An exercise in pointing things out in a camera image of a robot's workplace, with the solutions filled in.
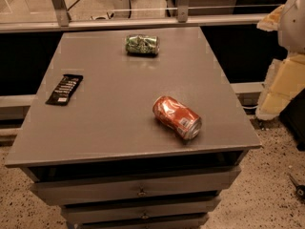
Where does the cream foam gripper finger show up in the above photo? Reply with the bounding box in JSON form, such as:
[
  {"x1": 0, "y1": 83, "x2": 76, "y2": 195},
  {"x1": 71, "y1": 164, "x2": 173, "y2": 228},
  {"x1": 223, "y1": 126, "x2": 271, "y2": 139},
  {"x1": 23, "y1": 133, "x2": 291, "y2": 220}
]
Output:
[
  {"x1": 256, "y1": 5, "x2": 284, "y2": 31},
  {"x1": 255, "y1": 53, "x2": 305, "y2": 120}
]

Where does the black rxbar chocolate wrapper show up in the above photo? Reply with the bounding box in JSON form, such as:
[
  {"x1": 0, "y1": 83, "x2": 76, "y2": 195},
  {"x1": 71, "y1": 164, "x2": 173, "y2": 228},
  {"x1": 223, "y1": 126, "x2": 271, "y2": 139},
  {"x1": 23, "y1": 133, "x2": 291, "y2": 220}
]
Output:
[{"x1": 46, "y1": 73, "x2": 83, "y2": 106}]

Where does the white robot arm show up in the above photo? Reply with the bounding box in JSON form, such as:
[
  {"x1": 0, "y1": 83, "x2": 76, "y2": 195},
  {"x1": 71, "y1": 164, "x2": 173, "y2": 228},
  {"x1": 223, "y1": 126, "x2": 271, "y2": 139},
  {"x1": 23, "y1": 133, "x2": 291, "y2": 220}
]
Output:
[{"x1": 255, "y1": 0, "x2": 305, "y2": 120}]

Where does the crushed red coke can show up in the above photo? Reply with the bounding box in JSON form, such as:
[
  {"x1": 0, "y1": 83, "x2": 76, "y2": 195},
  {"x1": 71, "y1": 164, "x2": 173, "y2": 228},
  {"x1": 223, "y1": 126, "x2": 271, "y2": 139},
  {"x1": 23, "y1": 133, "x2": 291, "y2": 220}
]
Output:
[{"x1": 152, "y1": 96, "x2": 202, "y2": 140}]

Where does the crushed green soda can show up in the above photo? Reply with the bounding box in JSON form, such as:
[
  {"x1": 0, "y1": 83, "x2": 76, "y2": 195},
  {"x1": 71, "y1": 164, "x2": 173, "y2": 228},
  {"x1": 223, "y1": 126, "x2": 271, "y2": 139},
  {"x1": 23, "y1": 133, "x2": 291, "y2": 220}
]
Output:
[{"x1": 125, "y1": 34, "x2": 159, "y2": 55}]

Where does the black tool on floor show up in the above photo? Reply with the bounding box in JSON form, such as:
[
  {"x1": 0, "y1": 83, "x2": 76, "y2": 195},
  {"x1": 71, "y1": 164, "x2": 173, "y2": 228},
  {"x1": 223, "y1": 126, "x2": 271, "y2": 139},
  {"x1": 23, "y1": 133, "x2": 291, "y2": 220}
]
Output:
[{"x1": 289, "y1": 174, "x2": 305, "y2": 199}]

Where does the middle grey drawer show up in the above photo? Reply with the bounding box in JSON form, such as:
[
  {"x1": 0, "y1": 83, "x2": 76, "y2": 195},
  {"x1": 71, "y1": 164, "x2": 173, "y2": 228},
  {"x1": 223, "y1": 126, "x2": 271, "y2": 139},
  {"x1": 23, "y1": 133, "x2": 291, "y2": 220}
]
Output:
[{"x1": 61, "y1": 196, "x2": 220, "y2": 224}]

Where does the grey drawer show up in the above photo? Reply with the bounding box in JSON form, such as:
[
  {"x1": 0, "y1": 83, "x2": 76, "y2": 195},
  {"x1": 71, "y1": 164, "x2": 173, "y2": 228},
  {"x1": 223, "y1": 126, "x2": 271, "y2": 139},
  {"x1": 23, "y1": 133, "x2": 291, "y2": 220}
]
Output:
[
  {"x1": 78, "y1": 213, "x2": 208, "y2": 229},
  {"x1": 61, "y1": 196, "x2": 220, "y2": 224},
  {"x1": 30, "y1": 166, "x2": 241, "y2": 205}
]

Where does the grey drawer cabinet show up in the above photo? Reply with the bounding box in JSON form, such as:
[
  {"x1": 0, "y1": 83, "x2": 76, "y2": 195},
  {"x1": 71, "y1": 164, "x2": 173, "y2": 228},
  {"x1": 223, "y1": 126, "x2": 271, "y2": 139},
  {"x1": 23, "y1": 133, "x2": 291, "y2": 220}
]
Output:
[{"x1": 4, "y1": 26, "x2": 263, "y2": 229}]

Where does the bottom grey drawer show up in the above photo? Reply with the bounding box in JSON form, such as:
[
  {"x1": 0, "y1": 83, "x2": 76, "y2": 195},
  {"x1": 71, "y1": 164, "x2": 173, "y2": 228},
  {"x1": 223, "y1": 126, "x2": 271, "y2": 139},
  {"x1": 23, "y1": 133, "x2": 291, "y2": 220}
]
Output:
[{"x1": 78, "y1": 213, "x2": 208, "y2": 229}]

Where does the top grey drawer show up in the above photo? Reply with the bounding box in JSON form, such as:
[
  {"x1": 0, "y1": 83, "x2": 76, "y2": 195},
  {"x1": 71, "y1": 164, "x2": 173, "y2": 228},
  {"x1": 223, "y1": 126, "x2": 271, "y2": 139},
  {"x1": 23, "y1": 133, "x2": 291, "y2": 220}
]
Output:
[{"x1": 30, "y1": 166, "x2": 241, "y2": 205}]

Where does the metal railing frame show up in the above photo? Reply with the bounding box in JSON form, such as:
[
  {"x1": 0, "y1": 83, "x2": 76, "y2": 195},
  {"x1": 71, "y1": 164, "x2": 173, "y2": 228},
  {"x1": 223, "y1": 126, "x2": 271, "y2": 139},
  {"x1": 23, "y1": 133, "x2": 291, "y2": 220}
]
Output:
[{"x1": 0, "y1": 0, "x2": 305, "y2": 34}]

